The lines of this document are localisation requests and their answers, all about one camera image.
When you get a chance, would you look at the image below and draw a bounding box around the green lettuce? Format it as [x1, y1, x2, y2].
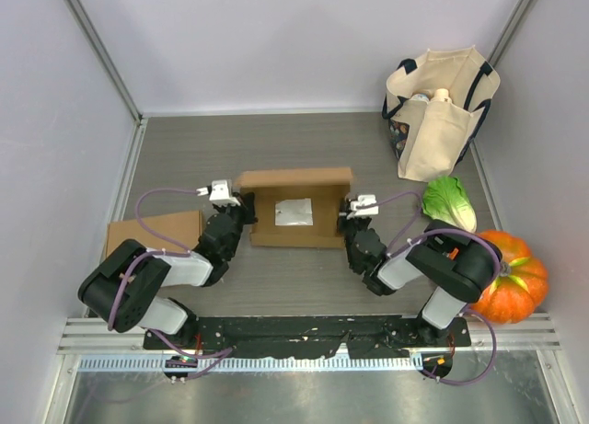
[422, 177, 478, 233]

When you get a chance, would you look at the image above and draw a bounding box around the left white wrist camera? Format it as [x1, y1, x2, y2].
[195, 179, 237, 205]

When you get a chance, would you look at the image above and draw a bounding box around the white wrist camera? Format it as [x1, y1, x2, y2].
[345, 194, 379, 220]
[195, 179, 237, 205]

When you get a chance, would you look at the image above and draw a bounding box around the beige canvas tote bag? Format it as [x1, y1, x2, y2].
[381, 47, 501, 182]

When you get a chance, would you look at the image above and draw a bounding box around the slotted cable duct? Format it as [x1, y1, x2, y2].
[78, 352, 422, 372]

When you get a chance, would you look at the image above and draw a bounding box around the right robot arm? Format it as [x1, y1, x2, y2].
[337, 195, 502, 346]

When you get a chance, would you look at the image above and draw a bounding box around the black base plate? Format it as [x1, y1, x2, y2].
[165, 315, 471, 360]

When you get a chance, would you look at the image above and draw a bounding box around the clear plastic pouch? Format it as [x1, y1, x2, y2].
[274, 198, 313, 226]

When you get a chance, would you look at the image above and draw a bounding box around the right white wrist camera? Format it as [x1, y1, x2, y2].
[345, 194, 379, 220]

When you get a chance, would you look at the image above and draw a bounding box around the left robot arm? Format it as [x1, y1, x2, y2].
[77, 191, 257, 350]

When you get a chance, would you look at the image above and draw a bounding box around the orange pumpkin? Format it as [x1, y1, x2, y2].
[470, 230, 549, 324]

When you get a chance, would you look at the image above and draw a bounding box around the brown cardboard sheet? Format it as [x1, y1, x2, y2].
[236, 167, 353, 248]

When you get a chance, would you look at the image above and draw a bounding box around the white bottle in bag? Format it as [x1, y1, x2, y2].
[410, 88, 453, 107]

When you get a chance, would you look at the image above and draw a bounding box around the brown cardboard box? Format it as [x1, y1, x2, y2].
[101, 210, 206, 259]

